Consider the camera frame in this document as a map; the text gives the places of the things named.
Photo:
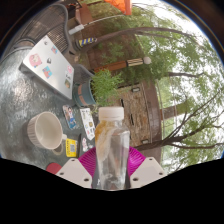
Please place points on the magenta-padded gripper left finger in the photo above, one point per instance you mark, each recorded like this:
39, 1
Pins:
75, 173

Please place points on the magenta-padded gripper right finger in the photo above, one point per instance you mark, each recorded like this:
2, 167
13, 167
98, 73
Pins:
148, 173

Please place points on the clear white-capped plastic bottle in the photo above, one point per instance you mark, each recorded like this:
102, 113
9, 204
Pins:
112, 143

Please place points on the yellow card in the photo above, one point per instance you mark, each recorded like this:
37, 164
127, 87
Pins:
71, 147

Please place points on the tape roll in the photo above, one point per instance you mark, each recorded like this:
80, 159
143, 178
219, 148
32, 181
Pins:
60, 150

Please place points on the white ribbed ceramic mug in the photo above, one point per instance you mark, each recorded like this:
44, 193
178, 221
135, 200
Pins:
45, 130

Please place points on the white sticker sheet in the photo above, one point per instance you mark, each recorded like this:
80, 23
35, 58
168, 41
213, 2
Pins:
87, 121

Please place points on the colourful sticker card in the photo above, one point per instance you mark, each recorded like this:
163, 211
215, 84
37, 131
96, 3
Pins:
70, 116

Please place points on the green plant in blue pot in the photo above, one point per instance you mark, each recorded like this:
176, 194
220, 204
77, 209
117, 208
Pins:
100, 86

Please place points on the silver stickered laptop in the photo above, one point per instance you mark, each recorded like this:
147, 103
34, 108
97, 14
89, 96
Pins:
48, 66

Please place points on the blue yellow striped cone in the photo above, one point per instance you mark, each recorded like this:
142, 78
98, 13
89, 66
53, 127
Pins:
86, 41

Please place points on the grey wicker chair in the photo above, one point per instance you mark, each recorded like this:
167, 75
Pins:
50, 23

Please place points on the wooden bench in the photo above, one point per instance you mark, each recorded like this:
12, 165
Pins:
83, 13

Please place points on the black wall lantern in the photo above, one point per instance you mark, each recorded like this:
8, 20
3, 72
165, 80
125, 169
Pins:
135, 89

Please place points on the globe-topped wooden lamp post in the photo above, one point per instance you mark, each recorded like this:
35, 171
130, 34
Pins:
123, 63

